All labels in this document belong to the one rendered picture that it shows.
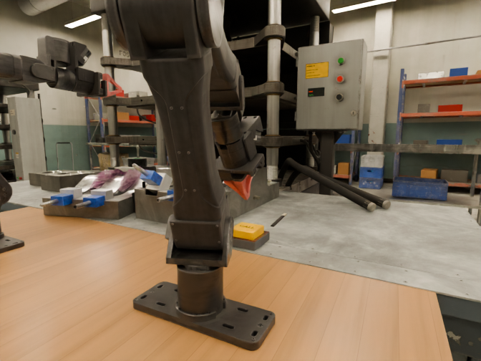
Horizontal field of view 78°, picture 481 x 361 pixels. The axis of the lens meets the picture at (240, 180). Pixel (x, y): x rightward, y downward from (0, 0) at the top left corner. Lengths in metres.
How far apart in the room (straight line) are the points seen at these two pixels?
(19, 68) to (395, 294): 0.91
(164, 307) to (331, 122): 1.23
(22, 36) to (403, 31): 8.13
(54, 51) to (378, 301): 0.93
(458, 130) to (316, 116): 5.86
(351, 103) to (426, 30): 6.09
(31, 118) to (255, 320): 4.90
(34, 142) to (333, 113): 4.39
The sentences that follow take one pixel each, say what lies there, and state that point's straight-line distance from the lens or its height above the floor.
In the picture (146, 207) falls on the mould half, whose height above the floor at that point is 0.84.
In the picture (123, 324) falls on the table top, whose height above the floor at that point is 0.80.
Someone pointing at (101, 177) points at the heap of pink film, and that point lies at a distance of 1.16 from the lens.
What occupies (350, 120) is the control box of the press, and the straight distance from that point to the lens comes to 1.50.
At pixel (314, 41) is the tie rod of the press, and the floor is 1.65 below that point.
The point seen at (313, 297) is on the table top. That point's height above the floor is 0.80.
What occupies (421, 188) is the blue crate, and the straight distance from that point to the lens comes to 4.35.
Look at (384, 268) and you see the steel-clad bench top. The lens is 0.63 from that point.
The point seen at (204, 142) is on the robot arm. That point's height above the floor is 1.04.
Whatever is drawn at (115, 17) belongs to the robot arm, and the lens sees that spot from 0.31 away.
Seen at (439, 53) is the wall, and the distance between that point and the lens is 7.41.
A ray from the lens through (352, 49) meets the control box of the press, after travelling 1.54.
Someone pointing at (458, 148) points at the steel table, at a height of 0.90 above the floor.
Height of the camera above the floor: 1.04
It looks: 9 degrees down
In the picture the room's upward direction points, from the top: straight up
